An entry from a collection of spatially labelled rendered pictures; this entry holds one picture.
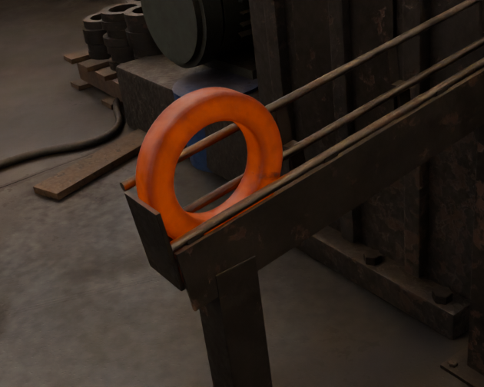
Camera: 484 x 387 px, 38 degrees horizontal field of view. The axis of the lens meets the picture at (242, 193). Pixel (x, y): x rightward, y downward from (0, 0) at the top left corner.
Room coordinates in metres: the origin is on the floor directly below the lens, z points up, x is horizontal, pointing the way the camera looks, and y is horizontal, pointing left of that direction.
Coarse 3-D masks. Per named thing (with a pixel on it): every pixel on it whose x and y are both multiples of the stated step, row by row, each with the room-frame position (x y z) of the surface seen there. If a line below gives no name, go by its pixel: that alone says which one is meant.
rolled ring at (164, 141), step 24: (192, 96) 0.73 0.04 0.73; (216, 96) 0.73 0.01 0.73; (240, 96) 0.74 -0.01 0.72; (168, 120) 0.70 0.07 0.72; (192, 120) 0.71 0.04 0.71; (216, 120) 0.72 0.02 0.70; (240, 120) 0.74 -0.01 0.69; (264, 120) 0.76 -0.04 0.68; (144, 144) 0.70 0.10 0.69; (168, 144) 0.69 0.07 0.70; (264, 144) 0.76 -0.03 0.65; (144, 168) 0.68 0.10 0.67; (168, 168) 0.69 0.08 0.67; (264, 168) 0.75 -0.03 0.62; (144, 192) 0.68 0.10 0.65; (168, 192) 0.68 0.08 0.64; (240, 192) 0.76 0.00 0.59; (168, 216) 0.68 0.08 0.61; (192, 216) 0.71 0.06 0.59
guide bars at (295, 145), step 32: (480, 0) 1.06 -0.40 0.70; (416, 32) 0.99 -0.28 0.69; (480, 32) 1.08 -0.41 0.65; (352, 64) 0.92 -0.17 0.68; (448, 64) 0.99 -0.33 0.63; (288, 96) 0.86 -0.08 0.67; (384, 96) 0.92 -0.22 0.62; (224, 128) 0.81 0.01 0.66; (288, 128) 0.86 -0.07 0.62; (224, 192) 0.77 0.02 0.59
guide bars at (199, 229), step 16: (480, 64) 0.94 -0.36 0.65; (448, 80) 0.91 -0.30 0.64; (432, 96) 0.88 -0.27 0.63; (400, 112) 0.85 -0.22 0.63; (368, 128) 0.82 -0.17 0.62; (336, 144) 0.80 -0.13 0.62; (352, 144) 0.80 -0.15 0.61; (320, 160) 0.77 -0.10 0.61; (288, 176) 0.75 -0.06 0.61; (256, 192) 0.73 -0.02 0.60; (272, 192) 0.73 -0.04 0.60; (240, 208) 0.71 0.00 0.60; (208, 224) 0.68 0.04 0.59; (176, 240) 0.66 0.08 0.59; (192, 240) 0.67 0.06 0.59
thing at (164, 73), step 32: (160, 0) 2.23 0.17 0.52; (192, 0) 2.07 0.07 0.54; (224, 0) 2.11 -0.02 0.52; (160, 32) 2.26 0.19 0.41; (192, 32) 2.09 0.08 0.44; (224, 32) 2.12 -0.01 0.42; (128, 64) 2.49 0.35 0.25; (160, 64) 2.44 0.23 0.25; (192, 64) 2.16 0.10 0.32; (224, 64) 2.25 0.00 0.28; (128, 96) 2.45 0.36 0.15; (160, 96) 2.23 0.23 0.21; (256, 96) 1.99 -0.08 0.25; (224, 160) 1.94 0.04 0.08
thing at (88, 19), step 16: (128, 0) 3.15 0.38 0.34; (96, 16) 3.10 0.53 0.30; (112, 16) 2.78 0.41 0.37; (128, 16) 2.58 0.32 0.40; (96, 32) 2.96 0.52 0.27; (112, 32) 2.79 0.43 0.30; (128, 32) 2.59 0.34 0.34; (144, 32) 2.55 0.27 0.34; (96, 48) 2.97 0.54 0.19; (112, 48) 2.78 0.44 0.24; (128, 48) 2.76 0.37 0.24; (144, 48) 2.56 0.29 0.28; (80, 64) 2.95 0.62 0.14; (96, 64) 2.91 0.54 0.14; (112, 64) 2.79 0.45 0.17; (80, 80) 3.12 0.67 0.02; (96, 80) 2.96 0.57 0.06; (112, 80) 2.67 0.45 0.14; (112, 96) 2.83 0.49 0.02
